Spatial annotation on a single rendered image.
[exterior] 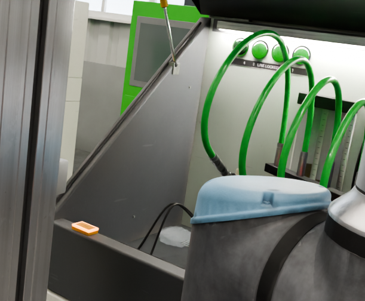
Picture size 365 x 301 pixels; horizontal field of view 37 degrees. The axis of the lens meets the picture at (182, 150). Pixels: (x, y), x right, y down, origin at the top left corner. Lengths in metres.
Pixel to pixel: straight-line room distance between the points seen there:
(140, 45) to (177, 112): 2.77
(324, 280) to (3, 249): 0.22
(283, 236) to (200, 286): 0.09
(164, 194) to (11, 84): 1.22
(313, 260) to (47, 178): 0.20
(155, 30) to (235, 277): 3.81
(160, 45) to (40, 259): 3.77
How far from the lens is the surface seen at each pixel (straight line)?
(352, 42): 1.38
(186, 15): 4.07
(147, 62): 4.22
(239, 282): 0.44
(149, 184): 1.49
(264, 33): 1.19
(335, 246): 0.38
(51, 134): 0.41
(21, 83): 0.37
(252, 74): 1.51
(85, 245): 1.18
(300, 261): 0.41
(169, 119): 1.50
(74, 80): 4.28
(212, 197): 0.45
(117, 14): 5.99
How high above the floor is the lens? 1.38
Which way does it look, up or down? 11 degrees down
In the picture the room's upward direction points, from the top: 8 degrees clockwise
